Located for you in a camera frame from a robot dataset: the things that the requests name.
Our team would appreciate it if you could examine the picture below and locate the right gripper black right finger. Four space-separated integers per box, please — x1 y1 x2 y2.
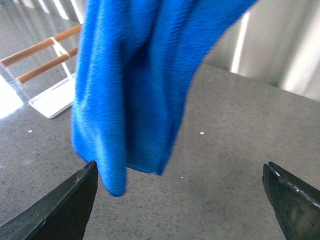
262 161 320 240

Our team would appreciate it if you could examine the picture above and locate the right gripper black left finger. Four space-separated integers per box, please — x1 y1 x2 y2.
0 161 98 240

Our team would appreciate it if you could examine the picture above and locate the blue microfiber cloth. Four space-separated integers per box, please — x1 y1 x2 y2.
71 0 254 197

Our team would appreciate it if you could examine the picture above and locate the white rack with wooden rods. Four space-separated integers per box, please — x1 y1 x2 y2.
0 24 82 119

